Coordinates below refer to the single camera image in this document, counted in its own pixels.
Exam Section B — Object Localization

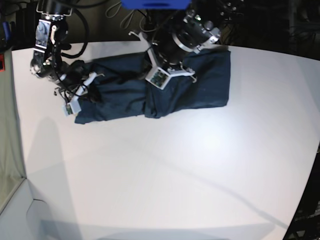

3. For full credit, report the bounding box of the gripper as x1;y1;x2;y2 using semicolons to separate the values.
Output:
157;32;190;65
60;60;87;88

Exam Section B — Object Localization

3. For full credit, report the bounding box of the dark blue t-shirt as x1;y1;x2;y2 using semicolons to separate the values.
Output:
74;50;231;125

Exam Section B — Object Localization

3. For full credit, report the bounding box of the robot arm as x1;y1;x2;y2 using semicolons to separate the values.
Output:
152;0;245;65
30;0;89;90

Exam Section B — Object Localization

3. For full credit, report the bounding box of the blue box overhead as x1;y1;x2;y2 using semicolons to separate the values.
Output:
121;0;192;10

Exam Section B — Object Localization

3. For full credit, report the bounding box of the red object at left edge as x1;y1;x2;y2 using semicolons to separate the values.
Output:
0;54;6;72

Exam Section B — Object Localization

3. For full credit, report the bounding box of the blue object at left edge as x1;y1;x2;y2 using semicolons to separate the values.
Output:
2;21;11;42

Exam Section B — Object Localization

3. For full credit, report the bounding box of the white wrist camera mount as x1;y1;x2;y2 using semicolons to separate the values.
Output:
128;31;197;90
53;70;105;117

